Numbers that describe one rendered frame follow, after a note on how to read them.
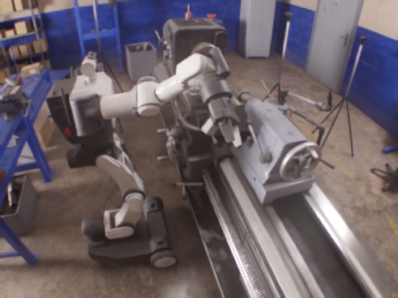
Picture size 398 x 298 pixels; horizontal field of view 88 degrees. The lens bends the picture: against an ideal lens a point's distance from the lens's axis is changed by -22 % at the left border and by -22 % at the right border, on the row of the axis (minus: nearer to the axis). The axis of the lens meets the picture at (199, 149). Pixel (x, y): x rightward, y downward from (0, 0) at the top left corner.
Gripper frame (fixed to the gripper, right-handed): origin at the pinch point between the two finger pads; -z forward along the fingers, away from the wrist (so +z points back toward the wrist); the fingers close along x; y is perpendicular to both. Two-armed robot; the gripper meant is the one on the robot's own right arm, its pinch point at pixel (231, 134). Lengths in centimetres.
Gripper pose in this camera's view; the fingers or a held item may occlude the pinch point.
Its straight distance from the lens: 70.9
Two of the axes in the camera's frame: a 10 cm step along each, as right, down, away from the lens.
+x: -4.3, -1.4, -8.9
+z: -2.9, -9.1, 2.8
